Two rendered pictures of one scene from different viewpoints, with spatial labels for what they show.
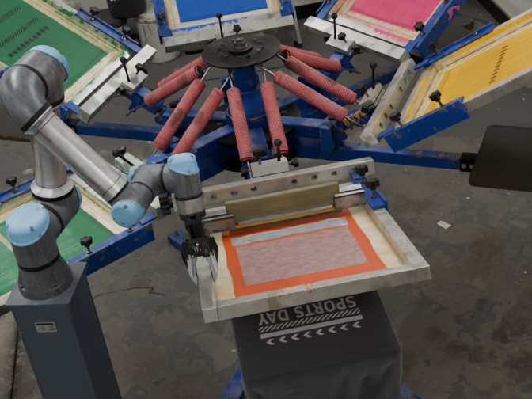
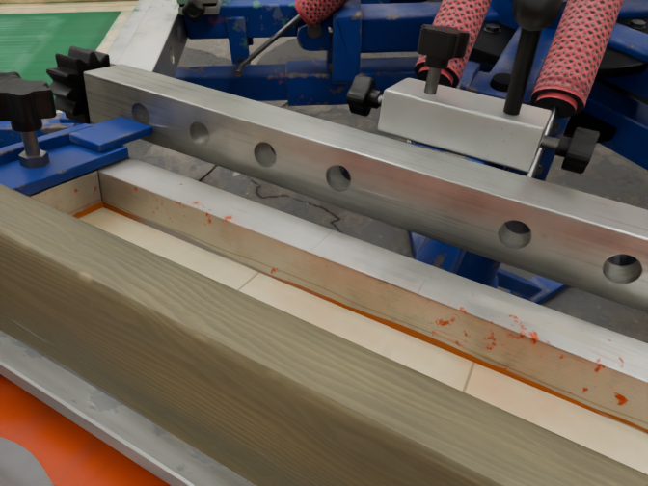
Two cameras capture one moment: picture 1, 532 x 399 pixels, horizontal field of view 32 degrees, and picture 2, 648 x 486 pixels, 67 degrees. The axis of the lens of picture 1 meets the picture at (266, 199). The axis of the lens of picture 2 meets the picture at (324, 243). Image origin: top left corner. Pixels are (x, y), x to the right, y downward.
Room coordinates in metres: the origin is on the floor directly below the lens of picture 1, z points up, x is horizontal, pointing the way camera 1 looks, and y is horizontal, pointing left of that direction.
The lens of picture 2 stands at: (2.36, -0.12, 1.32)
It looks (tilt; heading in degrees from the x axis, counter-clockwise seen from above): 46 degrees down; 33
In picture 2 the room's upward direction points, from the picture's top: 1 degrees counter-clockwise
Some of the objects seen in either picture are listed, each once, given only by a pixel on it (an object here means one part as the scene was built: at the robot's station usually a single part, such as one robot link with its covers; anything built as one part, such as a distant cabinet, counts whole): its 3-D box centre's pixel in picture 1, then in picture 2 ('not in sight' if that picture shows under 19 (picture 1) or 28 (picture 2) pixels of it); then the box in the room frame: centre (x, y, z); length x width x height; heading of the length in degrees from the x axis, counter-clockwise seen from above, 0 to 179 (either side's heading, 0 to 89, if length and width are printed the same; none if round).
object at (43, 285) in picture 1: (42, 268); not in sight; (2.11, 0.64, 1.25); 0.15 x 0.15 x 0.10
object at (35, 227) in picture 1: (32, 233); not in sight; (2.12, 0.64, 1.37); 0.13 x 0.12 x 0.14; 159
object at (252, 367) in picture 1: (306, 309); not in sight; (2.13, -0.07, 0.95); 0.48 x 0.44 x 0.01; 4
